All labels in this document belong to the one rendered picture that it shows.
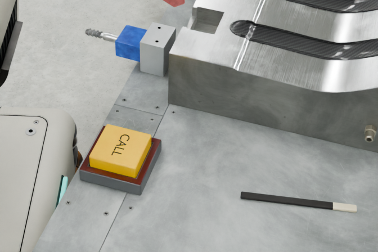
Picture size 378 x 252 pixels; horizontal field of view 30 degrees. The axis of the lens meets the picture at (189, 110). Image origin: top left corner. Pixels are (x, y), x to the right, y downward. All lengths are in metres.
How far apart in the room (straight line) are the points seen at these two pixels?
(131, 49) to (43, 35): 1.41
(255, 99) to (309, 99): 0.07
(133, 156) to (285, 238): 0.20
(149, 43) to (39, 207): 0.64
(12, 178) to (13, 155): 0.07
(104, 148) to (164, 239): 0.13
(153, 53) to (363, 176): 0.33
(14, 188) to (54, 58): 0.82
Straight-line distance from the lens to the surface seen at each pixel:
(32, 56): 2.32
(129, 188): 0.86
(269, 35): 0.97
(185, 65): 0.92
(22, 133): 1.68
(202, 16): 1.00
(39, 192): 1.56
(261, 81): 0.90
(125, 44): 1.01
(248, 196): 0.86
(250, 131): 0.94
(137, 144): 0.87
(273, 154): 0.92
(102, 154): 0.86
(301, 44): 0.96
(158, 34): 1.00
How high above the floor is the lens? 1.47
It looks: 44 degrees down
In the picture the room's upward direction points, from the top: 3 degrees clockwise
